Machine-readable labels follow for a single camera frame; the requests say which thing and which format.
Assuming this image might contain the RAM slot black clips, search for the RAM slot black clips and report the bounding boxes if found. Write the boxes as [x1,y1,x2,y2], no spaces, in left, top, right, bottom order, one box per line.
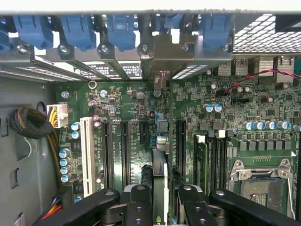
[208,130,216,189]
[225,129,233,186]

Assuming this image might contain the RAM slot white clips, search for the RAM slot white clips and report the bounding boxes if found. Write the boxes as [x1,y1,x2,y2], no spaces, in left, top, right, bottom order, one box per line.
[194,134,209,189]
[215,129,226,189]

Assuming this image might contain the black expansion slot blue latch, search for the black expansion slot blue latch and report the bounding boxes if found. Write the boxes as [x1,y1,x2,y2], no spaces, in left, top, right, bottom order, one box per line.
[120,120,132,190]

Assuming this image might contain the long black expansion slot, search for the long black expansion slot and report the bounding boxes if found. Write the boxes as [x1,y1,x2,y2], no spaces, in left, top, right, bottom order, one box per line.
[101,120,113,189]
[175,119,187,183]

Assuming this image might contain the CPU socket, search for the CPU socket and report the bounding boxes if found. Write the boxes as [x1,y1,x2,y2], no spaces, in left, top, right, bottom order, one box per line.
[229,158,296,218]

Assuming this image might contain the white expansion slot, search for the white expansion slot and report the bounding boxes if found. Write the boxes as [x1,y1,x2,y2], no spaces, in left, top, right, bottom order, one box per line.
[79,116,96,198]

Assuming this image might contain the short black expansion slot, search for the short black expansion slot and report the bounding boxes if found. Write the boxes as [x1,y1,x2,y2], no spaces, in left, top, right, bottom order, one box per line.
[139,120,151,145]

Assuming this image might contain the silver socket locking lever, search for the silver socket locking lever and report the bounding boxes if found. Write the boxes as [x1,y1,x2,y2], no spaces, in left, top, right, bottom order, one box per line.
[286,173,296,221]

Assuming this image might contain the green motherboard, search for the green motherboard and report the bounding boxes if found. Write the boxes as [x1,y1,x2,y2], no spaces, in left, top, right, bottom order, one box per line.
[55,55,301,226]

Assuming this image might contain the blue card retention clip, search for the blue card retention clip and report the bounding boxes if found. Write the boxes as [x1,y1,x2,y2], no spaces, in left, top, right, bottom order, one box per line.
[106,15,137,53]
[200,14,234,52]
[13,15,54,50]
[59,15,97,52]
[155,13,184,45]
[0,27,12,53]

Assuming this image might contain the grey open PC case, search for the grey open PC case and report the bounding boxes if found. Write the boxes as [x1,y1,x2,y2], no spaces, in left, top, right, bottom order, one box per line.
[0,0,301,226]

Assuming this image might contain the multicolour main power cable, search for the multicolour main power cable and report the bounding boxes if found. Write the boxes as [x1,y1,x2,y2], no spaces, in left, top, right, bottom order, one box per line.
[39,195,64,221]

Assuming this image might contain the black sleeved yellow power cable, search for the black sleeved yellow power cable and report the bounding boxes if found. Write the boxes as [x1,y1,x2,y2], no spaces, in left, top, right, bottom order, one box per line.
[8,103,69,189]

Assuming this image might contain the red black twisted wire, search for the red black twisted wire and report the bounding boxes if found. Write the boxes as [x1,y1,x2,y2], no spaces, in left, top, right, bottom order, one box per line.
[223,67,301,95]

